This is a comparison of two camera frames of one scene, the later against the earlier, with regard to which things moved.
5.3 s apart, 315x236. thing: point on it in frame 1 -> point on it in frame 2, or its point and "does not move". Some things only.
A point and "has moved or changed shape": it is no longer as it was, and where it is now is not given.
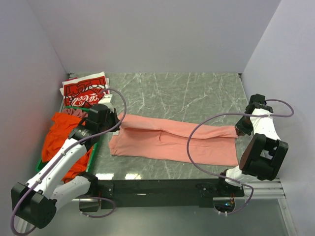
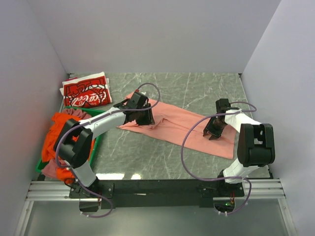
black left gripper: x=113 y=115 -> x=148 y=120
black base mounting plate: x=109 y=191 does not move
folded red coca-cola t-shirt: x=83 y=91 does not move
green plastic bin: x=94 y=149 does not move
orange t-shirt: x=61 y=126 does not move
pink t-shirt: x=142 y=138 has moved or changed shape
